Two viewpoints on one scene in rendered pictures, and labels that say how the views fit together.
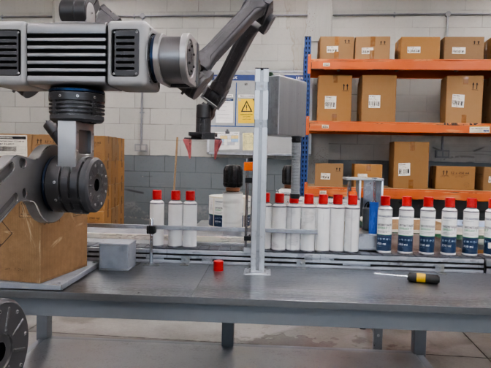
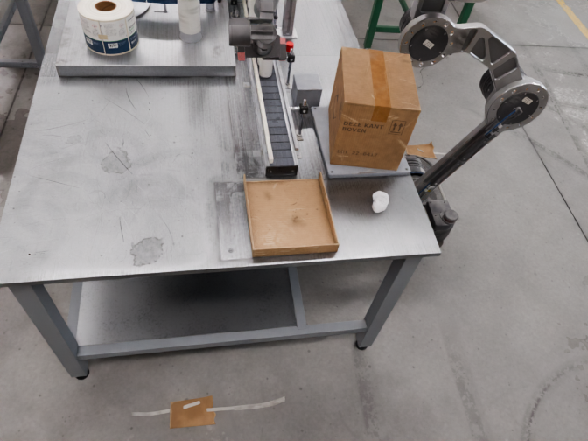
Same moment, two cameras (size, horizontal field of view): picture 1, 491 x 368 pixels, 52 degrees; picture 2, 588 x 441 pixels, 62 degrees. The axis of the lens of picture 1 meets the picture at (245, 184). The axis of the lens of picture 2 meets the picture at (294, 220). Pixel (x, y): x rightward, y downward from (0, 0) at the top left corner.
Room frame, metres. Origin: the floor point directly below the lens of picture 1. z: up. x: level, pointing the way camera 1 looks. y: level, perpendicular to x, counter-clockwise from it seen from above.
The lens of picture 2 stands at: (2.15, 1.91, 2.04)
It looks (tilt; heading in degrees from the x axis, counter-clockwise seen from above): 52 degrees down; 250
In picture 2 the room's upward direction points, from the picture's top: 10 degrees clockwise
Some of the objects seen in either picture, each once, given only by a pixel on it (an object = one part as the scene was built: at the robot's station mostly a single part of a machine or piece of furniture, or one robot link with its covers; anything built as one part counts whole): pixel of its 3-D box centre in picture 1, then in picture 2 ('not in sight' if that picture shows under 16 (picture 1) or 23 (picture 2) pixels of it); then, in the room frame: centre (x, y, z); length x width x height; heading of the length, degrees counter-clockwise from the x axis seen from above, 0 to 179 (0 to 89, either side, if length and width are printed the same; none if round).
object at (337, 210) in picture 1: (337, 223); not in sight; (1.78, -0.33, 0.98); 0.05 x 0.05 x 0.20
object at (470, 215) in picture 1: (470, 226); not in sight; (1.75, -0.80, 0.98); 0.05 x 0.05 x 0.20
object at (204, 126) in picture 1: (203, 128); not in sight; (1.91, 0.17, 1.32); 0.10 x 0.07 x 0.07; 84
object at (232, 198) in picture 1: (232, 200); (188, 2); (2.07, 0.05, 1.03); 0.09 x 0.09 x 0.30
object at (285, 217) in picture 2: not in sight; (289, 211); (1.84, 0.99, 0.85); 0.30 x 0.26 x 0.04; 87
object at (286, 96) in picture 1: (280, 107); not in sight; (1.70, -0.11, 1.38); 0.17 x 0.10 x 0.19; 142
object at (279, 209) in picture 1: (278, 221); not in sight; (1.78, -0.12, 0.98); 0.05 x 0.05 x 0.20
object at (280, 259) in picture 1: (246, 255); (255, 33); (1.79, -0.01, 0.85); 1.65 x 0.11 x 0.05; 87
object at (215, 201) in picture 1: (229, 210); (108, 24); (2.38, 0.07, 0.95); 0.20 x 0.20 x 0.14
